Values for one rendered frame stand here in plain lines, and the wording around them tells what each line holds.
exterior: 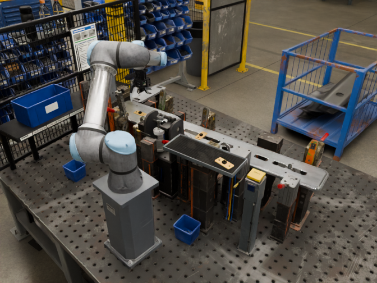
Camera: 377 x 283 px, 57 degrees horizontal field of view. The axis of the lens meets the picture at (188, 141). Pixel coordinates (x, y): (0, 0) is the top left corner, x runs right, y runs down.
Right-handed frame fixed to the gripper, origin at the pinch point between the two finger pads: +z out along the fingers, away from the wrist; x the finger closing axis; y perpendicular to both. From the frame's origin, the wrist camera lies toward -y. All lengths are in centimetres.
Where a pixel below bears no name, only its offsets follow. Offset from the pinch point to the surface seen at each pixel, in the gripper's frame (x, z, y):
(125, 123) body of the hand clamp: -16.2, 10.2, 2.7
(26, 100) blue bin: -44, -1, -51
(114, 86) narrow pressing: 5.1, 1.6, -26.7
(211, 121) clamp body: 16.4, 10.1, 43.2
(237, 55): 319, 83, -94
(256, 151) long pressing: 3, 10, 80
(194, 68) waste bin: 270, 98, -138
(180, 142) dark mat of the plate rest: -32, -5, 56
